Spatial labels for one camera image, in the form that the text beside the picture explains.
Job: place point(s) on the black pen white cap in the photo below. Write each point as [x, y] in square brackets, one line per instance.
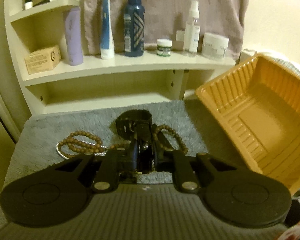
[43, 2]

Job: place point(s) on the clear white spray bottle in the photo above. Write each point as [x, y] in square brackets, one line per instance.
[192, 30]

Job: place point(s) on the dark blue spray bottle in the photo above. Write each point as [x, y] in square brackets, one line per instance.
[134, 26]

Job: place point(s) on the tan cardboard box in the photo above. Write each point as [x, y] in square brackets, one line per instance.
[43, 60]

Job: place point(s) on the grey checked cushion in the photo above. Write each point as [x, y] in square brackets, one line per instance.
[284, 60]

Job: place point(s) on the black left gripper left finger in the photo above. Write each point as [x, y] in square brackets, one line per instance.
[117, 166]

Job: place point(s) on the cream wooden shelf unit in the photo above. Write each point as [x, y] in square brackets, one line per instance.
[96, 83]

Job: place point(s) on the blue white tube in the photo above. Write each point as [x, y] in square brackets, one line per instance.
[107, 48]

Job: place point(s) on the orange plastic tray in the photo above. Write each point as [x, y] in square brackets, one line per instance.
[257, 104]

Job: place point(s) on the grey fluffy mat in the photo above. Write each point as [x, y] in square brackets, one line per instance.
[36, 148]

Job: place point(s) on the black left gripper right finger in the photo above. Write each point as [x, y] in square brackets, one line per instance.
[177, 163]

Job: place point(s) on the white cream jar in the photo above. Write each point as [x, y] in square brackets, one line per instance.
[214, 46]

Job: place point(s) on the small green white jar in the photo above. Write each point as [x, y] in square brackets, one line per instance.
[164, 46]

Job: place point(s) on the mauve hanging towel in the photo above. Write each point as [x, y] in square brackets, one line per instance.
[163, 18]

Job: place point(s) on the lavender tube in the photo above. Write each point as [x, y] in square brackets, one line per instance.
[73, 36]

